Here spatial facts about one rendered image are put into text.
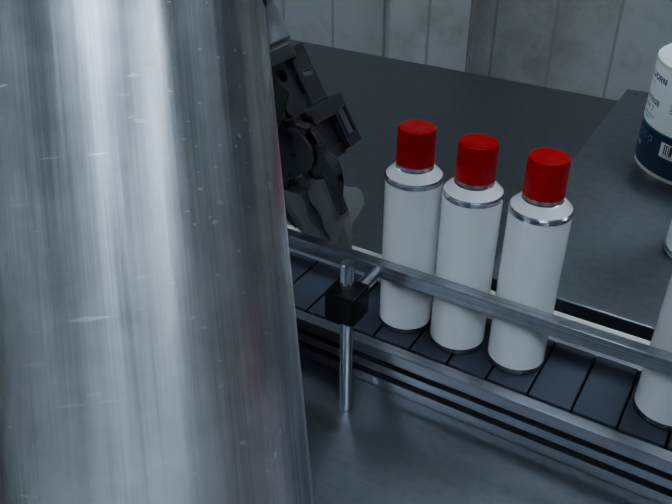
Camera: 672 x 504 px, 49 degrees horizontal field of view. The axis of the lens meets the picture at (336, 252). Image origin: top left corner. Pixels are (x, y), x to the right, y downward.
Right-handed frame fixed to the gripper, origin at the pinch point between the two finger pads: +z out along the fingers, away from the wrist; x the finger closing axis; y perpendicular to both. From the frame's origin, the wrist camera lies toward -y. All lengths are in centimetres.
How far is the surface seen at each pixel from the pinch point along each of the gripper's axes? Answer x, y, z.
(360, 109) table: 31, 57, -6
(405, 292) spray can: -7.4, -2.0, 4.8
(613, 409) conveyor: -22.1, -1.7, 19.1
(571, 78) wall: 56, 226, 32
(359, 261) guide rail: -5.3, -3.6, 0.2
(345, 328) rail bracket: -5.7, -9.5, 3.7
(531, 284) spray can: -19.7, -1.9, 6.1
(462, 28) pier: 77, 201, -3
